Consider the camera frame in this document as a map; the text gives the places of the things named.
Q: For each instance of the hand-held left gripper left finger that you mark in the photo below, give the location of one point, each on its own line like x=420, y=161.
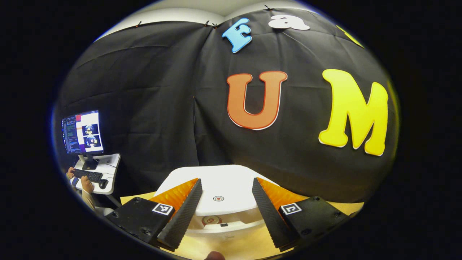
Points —
x=184, y=215

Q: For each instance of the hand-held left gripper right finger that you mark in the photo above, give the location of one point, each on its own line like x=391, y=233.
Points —
x=272, y=216

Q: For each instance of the red pop can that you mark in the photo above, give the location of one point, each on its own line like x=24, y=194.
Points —
x=211, y=220

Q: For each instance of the white desktop garbage bin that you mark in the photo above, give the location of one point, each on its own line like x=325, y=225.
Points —
x=223, y=180

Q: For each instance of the black computer mouse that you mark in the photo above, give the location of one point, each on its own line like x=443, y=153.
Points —
x=103, y=183

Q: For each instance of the small white table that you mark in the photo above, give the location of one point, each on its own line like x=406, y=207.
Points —
x=110, y=162

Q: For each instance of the black keyboard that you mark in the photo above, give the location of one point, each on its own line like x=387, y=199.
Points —
x=88, y=176

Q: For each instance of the computer monitor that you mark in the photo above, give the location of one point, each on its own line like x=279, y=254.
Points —
x=83, y=133

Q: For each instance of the black backdrop cloth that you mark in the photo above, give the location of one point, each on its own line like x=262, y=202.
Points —
x=144, y=90

